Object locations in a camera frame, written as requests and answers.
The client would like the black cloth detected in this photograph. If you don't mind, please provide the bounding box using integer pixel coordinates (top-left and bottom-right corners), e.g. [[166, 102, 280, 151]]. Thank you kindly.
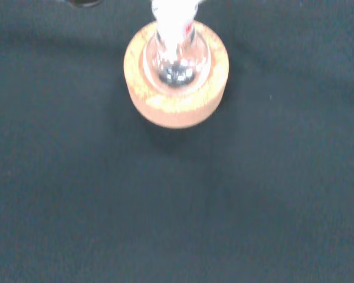
[[0, 0, 354, 283]]

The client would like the glass round-bottom flask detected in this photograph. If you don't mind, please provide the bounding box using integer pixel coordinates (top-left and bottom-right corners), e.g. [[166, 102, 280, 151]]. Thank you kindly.
[[142, 0, 211, 89]]

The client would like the cork ring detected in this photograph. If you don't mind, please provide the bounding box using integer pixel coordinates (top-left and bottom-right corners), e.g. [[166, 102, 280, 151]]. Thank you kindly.
[[123, 19, 230, 130]]

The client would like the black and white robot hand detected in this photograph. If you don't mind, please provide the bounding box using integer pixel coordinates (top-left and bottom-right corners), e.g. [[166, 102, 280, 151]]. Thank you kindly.
[[65, 0, 104, 8]]

